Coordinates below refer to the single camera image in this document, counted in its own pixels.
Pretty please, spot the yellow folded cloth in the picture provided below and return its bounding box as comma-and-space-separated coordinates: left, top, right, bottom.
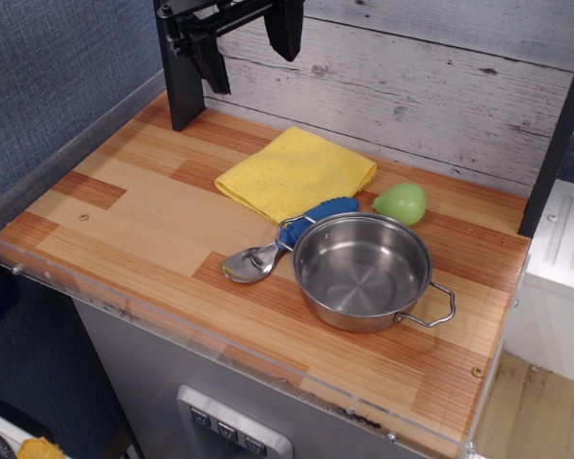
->
214, 127, 377, 224

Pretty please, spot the black vertical post left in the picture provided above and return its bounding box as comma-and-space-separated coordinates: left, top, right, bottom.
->
155, 15, 206, 131

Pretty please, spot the metal pot with handles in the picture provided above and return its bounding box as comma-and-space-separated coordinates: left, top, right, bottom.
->
278, 211, 456, 333

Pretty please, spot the black vertical post right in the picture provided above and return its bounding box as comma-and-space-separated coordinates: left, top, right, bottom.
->
519, 76, 574, 237

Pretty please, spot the silver button control panel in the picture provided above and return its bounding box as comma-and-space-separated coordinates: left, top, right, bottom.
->
176, 384, 294, 458

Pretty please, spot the clear acrylic table guard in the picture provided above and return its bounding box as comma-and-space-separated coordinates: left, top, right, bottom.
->
0, 75, 529, 458

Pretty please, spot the black vertical post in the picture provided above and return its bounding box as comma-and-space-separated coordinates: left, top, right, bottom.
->
519, 76, 574, 237
155, 15, 206, 131

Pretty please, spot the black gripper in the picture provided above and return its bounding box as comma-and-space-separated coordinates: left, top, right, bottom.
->
156, 0, 302, 95

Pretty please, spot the green plastic pear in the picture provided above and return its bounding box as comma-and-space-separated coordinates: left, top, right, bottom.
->
372, 183, 427, 226

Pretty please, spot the blue handled metal spoon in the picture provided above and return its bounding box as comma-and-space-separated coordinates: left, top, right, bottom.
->
221, 197, 360, 283

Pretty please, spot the white aluminium rail block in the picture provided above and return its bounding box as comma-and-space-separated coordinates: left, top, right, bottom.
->
526, 180, 574, 289

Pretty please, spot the yellow object bottom left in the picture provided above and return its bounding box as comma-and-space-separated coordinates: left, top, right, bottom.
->
16, 437, 66, 459

